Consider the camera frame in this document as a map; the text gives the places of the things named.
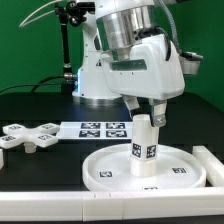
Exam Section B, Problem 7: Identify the white fence rail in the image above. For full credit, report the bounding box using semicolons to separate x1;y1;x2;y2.
192;146;224;187
0;187;224;221

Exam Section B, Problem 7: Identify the white front fence rail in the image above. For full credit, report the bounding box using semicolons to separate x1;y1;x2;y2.
0;187;224;221

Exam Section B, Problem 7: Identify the white round table top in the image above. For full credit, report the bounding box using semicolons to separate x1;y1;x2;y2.
82;144;206;191

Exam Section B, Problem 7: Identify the white cable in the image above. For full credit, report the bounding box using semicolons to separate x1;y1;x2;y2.
18;0;63;29

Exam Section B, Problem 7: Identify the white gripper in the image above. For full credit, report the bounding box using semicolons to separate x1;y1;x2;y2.
101;34;185;127

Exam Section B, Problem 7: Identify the white cross-shaped table base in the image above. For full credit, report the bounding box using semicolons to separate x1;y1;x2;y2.
0;123;60;153

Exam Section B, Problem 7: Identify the white left fence piece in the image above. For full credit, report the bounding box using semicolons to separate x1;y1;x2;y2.
0;149;4;170

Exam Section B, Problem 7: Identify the white right fence rail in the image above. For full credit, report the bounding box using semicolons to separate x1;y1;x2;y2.
192;146;224;187

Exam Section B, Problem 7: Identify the white marker tag plate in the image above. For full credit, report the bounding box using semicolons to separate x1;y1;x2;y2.
56;122;132;140

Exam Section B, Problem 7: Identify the black cable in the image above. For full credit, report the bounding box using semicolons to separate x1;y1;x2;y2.
0;75;65;96

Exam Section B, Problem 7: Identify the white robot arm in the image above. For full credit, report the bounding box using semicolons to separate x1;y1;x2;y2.
73;0;185;127

